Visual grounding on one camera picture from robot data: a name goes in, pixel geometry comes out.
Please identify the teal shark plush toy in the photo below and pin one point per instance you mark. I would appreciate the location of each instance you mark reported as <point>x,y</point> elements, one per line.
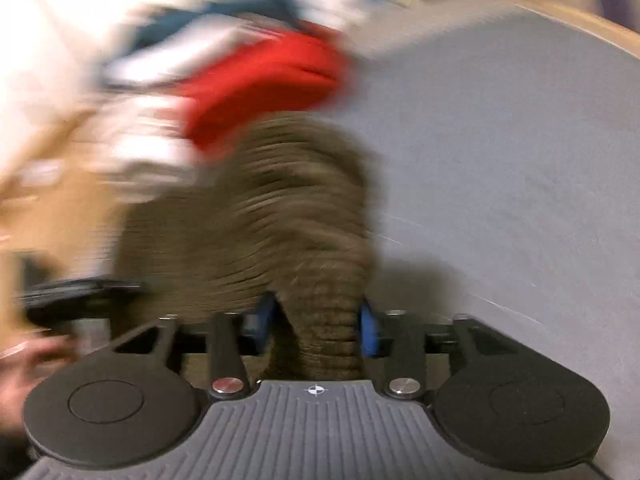
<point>168,21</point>

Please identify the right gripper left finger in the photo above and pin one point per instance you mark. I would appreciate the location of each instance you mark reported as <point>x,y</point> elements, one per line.
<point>255,328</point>

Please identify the white folded garment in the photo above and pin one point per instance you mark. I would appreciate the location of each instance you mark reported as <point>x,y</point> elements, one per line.
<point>175,58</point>

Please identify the person's left hand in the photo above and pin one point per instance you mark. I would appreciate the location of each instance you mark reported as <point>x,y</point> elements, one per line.
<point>30,359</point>

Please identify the beige folded garment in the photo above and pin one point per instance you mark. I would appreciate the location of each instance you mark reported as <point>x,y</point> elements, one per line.
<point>138,146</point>

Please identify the grey quilted bed cover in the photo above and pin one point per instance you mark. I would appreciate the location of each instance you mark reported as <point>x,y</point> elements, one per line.
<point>505,136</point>

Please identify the white plush toy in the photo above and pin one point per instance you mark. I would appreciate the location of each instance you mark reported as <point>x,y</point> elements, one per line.
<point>338,15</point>

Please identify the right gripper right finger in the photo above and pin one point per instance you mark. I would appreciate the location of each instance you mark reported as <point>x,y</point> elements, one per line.
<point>375,339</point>

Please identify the red folded garment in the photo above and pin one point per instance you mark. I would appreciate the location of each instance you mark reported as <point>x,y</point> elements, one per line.
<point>288,72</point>

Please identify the brown corduroy pants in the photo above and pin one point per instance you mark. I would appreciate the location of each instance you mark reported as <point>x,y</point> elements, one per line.
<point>286,214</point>

